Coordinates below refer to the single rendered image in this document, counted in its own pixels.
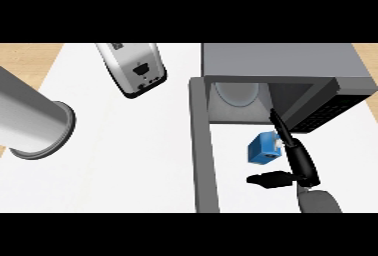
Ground grey cylindrical appliance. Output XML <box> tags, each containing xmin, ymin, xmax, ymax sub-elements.
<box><xmin>0</xmin><ymin>65</ymin><xmax>79</xmax><ymax>161</ymax></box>

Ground grey microwave door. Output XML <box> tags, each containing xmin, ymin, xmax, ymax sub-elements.
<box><xmin>188</xmin><ymin>77</ymin><xmax>222</xmax><ymax>214</ymax></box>

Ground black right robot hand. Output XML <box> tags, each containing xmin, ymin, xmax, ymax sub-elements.
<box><xmin>246</xmin><ymin>108</ymin><xmax>322</xmax><ymax>190</ymax></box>

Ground grey microwave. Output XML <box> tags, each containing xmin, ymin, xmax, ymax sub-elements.
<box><xmin>201</xmin><ymin>43</ymin><xmax>378</xmax><ymax>135</ymax></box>

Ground blue milk carton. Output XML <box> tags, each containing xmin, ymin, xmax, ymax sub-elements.
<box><xmin>247</xmin><ymin>130</ymin><xmax>285</xmax><ymax>165</ymax></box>

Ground silver toaster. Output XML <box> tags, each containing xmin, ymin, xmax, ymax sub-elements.
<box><xmin>95</xmin><ymin>43</ymin><xmax>169</xmax><ymax>100</ymax></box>

